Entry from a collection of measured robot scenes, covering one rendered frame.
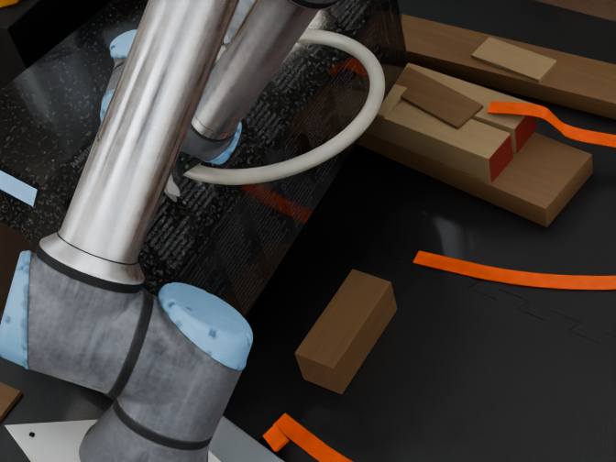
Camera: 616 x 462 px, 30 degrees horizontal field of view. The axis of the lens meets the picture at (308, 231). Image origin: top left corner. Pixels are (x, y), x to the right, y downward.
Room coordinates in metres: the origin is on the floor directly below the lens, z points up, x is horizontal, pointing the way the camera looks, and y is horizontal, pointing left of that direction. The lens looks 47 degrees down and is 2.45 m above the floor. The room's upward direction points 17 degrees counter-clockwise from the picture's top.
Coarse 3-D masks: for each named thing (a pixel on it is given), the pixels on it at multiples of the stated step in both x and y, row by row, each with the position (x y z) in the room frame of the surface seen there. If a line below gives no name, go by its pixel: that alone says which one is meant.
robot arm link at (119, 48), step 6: (132, 30) 1.73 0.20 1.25; (120, 36) 1.72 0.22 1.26; (126, 36) 1.71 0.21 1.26; (132, 36) 1.71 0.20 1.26; (114, 42) 1.70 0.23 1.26; (120, 42) 1.69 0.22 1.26; (126, 42) 1.69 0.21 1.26; (114, 48) 1.68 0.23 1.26; (120, 48) 1.67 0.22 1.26; (126, 48) 1.67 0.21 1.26; (114, 54) 1.67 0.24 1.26; (120, 54) 1.66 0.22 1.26; (126, 54) 1.65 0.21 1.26; (114, 60) 1.68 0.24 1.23; (120, 60) 1.66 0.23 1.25
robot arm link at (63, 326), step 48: (192, 0) 1.24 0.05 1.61; (144, 48) 1.23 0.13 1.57; (192, 48) 1.21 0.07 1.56; (144, 96) 1.18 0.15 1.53; (192, 96) 1.19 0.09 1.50; (96, 144) 1.18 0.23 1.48; (144, 144) 1.15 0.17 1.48; (96, 192) 1.12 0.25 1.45; (144, 192) 1.12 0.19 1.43; (48, 240) 1.12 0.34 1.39; (96, 240) 1.09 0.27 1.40; (144, 240) 1.11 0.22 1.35; (48, 288) 1.05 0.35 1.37; (96, 288) 1.04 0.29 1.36; (0, 336) 1.02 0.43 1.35; (48, 336) 1.01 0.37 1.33; (96, 336) 1.00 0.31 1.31; (96, 384) 0.98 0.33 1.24
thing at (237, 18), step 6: (240, 0) 2.15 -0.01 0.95; (246, 0) 2.15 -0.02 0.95; (252, 0) 2.14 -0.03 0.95; (240, 6) 2.14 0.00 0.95; (246, 6) 2.13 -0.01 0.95; (240, 12) 2.12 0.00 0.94; (246, 12) 2.12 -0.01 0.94; (234, 18) 2.11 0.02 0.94; (240, 18) 2.11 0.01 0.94; (234, 24) 2.10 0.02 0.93; (228, 30) 2.09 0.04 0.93; (234, 30) 2.08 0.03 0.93; (228, 36) 2.04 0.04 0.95; (228, 42) 2.01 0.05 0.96
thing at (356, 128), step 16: (304, 32) 1.98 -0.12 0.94; (320, 32) 1.96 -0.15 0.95; (224, 48) 2.02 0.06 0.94; (352, 48) 1.88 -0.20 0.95; (368, 64) 1.80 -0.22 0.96; (384, 80) 1.75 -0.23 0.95; (368, 96) 1.70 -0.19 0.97; (368, 112) 1.65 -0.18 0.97; (352, 128) 1.61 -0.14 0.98; (336, 144) 1.58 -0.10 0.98; (288, 160) 1.57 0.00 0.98; (304, 160) 1.56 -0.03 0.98; (320, 160) 1.56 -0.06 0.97; (192, 176) 1.63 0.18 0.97; (208, 176) 1.60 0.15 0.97; (224, 176) 1.59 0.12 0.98; (240, 176) 1.57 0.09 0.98; (256, 176) 1.56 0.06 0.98; (272, 176) 1.56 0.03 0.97; (288, 176) 1.56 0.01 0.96
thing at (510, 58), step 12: (480, 48) 2.76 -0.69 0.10; (492, 48) 2.74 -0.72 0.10; (504, 48) 2.73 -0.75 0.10; (516, 48) 2.71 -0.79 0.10; (480, 60) 2.71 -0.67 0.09; (492, 60) 2.69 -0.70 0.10; (504, 60) 2.67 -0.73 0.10; (516, 60) 2.65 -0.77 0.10; (528, 60) 2.64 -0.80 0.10; (540, 60) 2.62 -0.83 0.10; (552, 60) 2.61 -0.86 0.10; (516, 72) 2.61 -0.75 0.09; (528, 72) 2.59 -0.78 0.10; (540, 72) 2.57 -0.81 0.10
